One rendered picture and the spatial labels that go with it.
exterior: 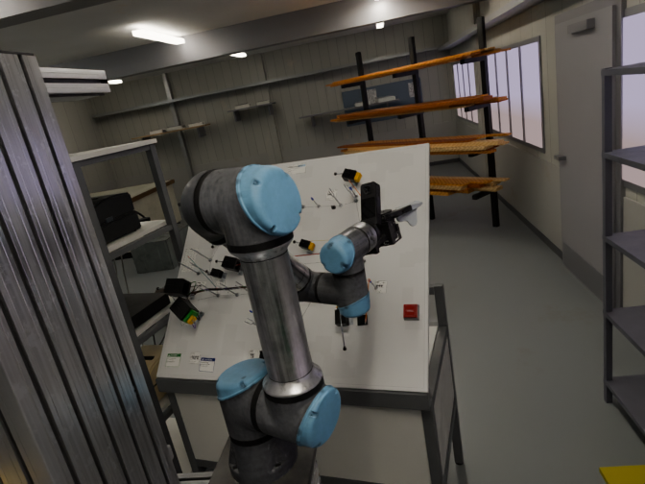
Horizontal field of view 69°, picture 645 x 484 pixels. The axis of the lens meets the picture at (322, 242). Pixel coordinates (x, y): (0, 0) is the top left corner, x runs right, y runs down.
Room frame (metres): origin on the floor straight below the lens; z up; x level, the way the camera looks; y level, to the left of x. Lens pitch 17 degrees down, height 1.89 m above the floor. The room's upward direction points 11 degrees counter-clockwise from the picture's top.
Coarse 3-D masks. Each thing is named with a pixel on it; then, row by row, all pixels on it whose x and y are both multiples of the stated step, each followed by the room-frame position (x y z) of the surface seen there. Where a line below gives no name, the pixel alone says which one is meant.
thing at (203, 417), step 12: (180, 396) 1.84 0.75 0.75; (192, 396) 1.82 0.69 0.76; (204, 396) 1.79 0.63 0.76; (216, 396) 1.77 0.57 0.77; (180, 408) 1.85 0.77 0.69; (192, 408) 1.83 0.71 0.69; (204, 408) 1.80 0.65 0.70; (216, 408) 1.78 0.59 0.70; (192, 420) 1.84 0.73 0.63; (204, 420) 1.81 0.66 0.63; (216, 420) 1.78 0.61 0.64; (192, 432) 1.84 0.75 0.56; (204, 432) 1.82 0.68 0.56; (216, 432) 1.79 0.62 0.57; (192, 444) 1.85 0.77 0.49; (204, 444) 1.82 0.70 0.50; (216, 444) 1.80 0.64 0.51; (204, 456) 1.83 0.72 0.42; (216, 456) 1.81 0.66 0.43
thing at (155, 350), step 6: (144, 348) 2.21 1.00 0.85; (150, 348) 2.19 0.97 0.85; (156, 348) 2.18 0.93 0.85; (144, 354) 2.12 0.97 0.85; (150, 354) 2.11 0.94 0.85; (156, 354) 2.10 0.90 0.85; (150, 360) 2.05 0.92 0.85; (156, 360) 2.04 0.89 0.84; (150, 366) 2.00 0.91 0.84; (156, 366) 2.02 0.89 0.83; (150, 372) 1.98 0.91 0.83; (156, 372) 2.01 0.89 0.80; (156, 390) 1.98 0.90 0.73; (162, 396) 2.00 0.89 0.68
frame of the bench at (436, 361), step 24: (432, 360) 1.68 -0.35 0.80; (432, 384) 1.52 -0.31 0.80; (432, 408) 1.42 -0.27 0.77; (456, 408) 1.93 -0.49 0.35; (432, 432) 1.42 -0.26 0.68; (456, 432) 1.93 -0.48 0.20; (192, 456) 1.86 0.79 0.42; (432, 456) 1.42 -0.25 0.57; (456, 456) 1.94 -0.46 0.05; (336, 480) 1.58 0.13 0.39; (432, 480) 1.43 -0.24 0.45
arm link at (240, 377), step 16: (240, 368) 0.88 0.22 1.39; (256, 368) 0.86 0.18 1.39; (224, 384) 0.83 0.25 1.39; (240, 384) 0.82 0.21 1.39; (256, 384) 0.82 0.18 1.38; (224, 400) 0.82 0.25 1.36; (240, 400) 0.81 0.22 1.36; (256, 400) 0.79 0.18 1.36; (224, 416) 0.84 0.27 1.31; (240, 416) 0.80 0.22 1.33; (240, 432) 0.81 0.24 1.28; (256, 432) 0.81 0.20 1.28
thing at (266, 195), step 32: (224, 192) 0.75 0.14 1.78; (256, 192) 0.72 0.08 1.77; (288, 192) 0.77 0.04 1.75; (224, 224) 0.75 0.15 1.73; (256, 224) 0.71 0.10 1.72; (288, 224) 0.74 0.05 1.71; (256, 256) 0.74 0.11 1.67; (288, 256) 0.78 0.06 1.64; (256, 288) 0.75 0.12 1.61; (288, 288) 0.76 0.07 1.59; (256, 320) 0.76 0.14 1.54; (288, 320) 0.75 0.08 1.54; (288, 352) 0.75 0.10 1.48; (288, 384) 0.74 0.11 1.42; (320, 384) 0.76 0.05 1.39; (256, 416) 0.78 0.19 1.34; (288, 416) 0.73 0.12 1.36; (320, 416) 0.73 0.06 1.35
